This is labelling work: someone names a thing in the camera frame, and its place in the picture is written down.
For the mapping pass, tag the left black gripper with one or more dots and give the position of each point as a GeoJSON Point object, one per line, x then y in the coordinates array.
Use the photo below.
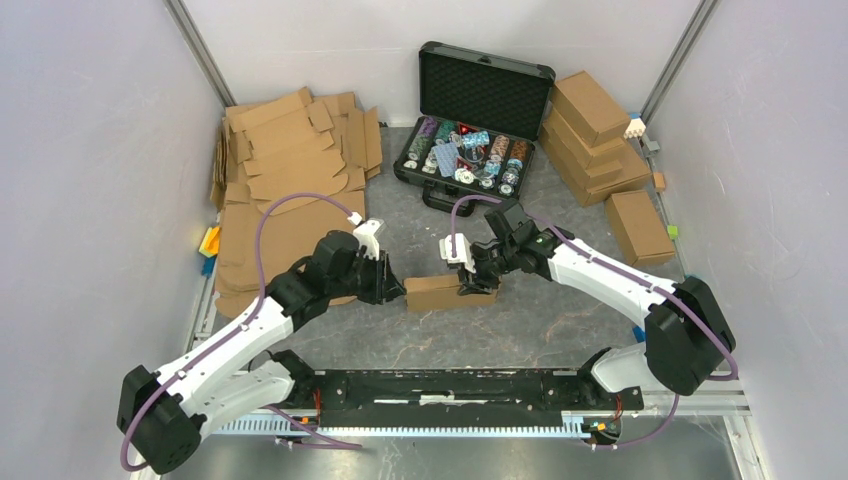
{"type": "Point", "coordinates": [382, 272]}

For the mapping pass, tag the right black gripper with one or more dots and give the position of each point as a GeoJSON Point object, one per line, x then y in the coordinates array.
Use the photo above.
{"type": "Point", "coordinates": [482, 284]}

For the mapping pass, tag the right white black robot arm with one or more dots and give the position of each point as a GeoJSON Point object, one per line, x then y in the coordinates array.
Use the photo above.
{"type": "Point", "coordinates": [687, 340]}

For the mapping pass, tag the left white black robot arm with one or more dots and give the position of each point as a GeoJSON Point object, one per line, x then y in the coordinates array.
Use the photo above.
{"type": "Point", "coordinates": [166, 414]}

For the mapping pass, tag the single folded cardboard box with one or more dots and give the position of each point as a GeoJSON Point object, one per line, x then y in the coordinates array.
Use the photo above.
{"type": "Point", "coordinates": [639, 231]}

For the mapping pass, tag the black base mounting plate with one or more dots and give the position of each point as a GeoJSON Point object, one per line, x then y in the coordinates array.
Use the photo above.
{"type": "Point", "coordinates": [453, 398]}

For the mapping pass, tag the stack of flat cardboard blanks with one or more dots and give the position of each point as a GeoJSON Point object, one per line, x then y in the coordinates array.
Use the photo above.
{"type": "Point", "coordinates": [285, 171]}

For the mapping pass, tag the blue green stacked bricks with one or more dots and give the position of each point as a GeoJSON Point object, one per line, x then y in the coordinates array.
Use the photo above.
{"type": "Point", "coordinates": [639, 334]}

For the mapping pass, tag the black poker chip case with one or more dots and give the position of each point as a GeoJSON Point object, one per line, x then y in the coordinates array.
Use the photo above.
{"type": "Point", "coordinates": [480, 117]}

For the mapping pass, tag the orange yellow toy block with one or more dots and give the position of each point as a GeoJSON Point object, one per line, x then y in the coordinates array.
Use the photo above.
{"type": "Point", "coordinates": [210, 243]}

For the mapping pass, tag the small wooden cube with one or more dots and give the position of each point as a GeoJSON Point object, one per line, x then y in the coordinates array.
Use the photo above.
{"type": "Point", "coordinates": [659, 182]}

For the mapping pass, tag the white blue toy brick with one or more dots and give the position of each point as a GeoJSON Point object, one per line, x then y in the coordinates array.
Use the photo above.
{"type": "Point", "coordinates": [636, 127]}

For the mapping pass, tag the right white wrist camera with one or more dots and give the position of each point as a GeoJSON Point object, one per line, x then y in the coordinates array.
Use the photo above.
{"type": "Point", "coordinates": [455, 250]}

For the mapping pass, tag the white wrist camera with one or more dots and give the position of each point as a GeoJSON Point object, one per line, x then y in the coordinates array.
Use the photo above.
{"type": "Point", "coordinates": [366, 231]}
{"type": "Point", "coordinates": [455, 250]}

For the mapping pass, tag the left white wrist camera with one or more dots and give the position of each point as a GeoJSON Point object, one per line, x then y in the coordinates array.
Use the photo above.
{"type": "Point", "coordinates": [366, 231]}

